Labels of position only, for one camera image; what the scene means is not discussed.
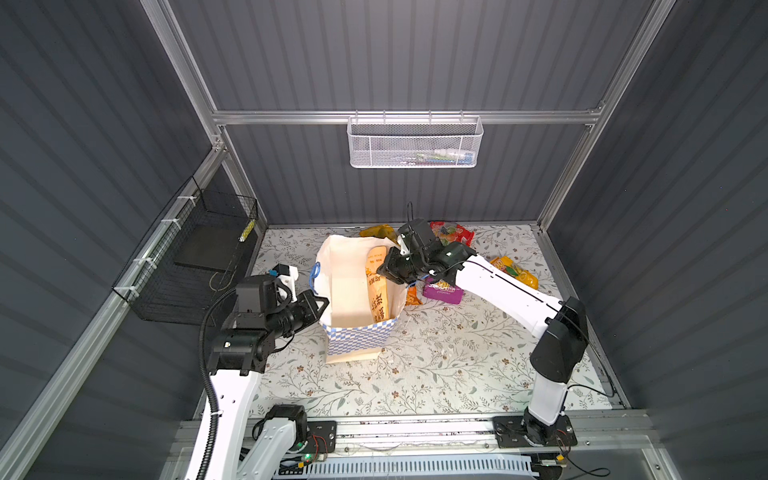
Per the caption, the white vented cover strip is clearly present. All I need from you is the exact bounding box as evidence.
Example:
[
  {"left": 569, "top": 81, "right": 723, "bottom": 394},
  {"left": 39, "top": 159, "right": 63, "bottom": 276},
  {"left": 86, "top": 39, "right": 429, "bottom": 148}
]
[{"left": 304, "top": 454, "right": 539, "bottom": 479}]

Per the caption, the orange chips bag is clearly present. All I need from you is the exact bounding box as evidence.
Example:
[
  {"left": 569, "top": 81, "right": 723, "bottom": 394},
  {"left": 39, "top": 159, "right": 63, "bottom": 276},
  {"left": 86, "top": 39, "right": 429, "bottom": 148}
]
[{"left": 405, "top": 286, "right": 422, "bottom": 306}]

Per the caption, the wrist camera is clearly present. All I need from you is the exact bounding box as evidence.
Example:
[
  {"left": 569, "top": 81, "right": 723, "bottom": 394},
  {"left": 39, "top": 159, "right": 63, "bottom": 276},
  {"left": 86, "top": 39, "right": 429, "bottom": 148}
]
[
  {"left": 236, "top": 264, "right": 299, "bottom": 314},
  {"left": 397, "top": 231, "right": 415, "bottom": 256}
]

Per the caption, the white blue checkered paper bag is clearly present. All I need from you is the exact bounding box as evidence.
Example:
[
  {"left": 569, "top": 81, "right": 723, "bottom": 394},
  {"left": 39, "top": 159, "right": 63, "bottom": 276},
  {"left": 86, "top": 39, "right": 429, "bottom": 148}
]
[{"left": 310, "top": 235, "right": 407, "bottom": 364}]

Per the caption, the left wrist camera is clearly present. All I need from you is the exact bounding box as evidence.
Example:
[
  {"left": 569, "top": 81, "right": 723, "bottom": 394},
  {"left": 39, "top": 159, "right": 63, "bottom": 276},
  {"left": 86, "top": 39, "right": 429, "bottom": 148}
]
[{"left": 236, "top": 264, "right": 299, "bottom": 314}]

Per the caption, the yellow mango gummy bag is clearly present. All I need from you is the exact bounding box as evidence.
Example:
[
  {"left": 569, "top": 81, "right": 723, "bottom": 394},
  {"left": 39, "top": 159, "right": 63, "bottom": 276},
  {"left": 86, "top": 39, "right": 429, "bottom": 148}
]
[{"left": 490, "top": 256, "right": 539, "bottom": 290}]

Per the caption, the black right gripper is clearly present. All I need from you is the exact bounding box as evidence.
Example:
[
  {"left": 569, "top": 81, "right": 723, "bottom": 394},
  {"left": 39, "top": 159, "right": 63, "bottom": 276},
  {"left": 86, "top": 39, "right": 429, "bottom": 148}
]
[{"left": 373, "top": 247, "right": 425, "bottom": 287}]

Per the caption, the purple grape gummy bag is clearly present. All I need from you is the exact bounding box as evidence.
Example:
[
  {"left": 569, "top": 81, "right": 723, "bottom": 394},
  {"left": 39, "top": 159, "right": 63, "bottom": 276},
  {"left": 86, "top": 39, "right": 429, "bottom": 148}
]
[{"left": 422, "top": 280, "right": 464, "bottom": 305}]

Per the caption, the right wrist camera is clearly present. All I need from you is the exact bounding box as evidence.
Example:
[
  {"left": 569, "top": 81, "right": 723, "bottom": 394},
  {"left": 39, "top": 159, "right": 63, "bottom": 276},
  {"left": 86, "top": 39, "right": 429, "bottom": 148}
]
[{"left": 397, "top": 231, "right": 415, "bottom": 256}]

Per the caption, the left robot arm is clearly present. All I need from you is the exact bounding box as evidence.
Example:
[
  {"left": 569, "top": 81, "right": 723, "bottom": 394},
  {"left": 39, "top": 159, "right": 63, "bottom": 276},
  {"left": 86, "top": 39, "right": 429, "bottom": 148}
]
[{"left": 185, "top": 264, "right": 330, "bottom": 479}]

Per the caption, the yellow gummy bag far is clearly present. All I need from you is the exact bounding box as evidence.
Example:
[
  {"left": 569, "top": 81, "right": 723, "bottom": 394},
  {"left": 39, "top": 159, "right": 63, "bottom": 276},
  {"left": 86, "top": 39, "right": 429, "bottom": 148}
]
[{"left": 359, "top": 224, "right": 397, "bottom": 243}]

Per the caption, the red fruit gummy bag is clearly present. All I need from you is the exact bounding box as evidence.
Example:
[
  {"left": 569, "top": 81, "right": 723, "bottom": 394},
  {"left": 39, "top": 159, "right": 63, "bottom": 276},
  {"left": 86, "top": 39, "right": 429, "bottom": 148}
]
[{"left": 430, "top": 221, "right": 475, "bottom": 246}]

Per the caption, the white wire mesh basket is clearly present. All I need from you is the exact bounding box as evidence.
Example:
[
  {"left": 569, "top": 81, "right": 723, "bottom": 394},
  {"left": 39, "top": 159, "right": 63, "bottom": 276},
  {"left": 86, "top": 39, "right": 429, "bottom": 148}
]
[{"left": 346, "top": 114, "right": 484, "bottom": 169}]

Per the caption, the yellow green marker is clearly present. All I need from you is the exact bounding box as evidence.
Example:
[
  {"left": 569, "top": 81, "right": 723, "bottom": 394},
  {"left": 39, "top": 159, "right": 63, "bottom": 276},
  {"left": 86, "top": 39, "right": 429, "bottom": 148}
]
[{"left": 239, "top": 219, "right": 256, "bottom": 243}]

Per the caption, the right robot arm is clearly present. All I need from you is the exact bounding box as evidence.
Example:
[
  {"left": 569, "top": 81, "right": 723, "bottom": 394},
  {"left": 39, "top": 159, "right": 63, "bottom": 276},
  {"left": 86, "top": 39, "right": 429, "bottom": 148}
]
[{"left": 377, "top": 219, "right": 590, "bottom": 446}]

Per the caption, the black wire basket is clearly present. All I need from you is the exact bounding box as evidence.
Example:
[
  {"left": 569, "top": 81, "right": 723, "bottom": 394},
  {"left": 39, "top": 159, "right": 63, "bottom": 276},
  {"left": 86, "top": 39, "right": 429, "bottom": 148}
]
[{"left": 113, "top": 180, "right": 260, "bottom": 325}]

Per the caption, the brown paper snack bag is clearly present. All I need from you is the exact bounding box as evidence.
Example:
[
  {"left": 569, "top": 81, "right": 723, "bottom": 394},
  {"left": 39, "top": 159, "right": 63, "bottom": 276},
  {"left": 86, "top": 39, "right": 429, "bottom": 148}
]
[{"left": 365, "top": 246, "right": 391, "bottom": 323}]

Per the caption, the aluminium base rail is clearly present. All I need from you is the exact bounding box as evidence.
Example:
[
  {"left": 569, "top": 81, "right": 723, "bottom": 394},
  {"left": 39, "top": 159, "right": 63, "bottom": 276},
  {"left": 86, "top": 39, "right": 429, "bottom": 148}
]
[{"left": 333, "top": 410, "right": 660, "bottom": 456}]

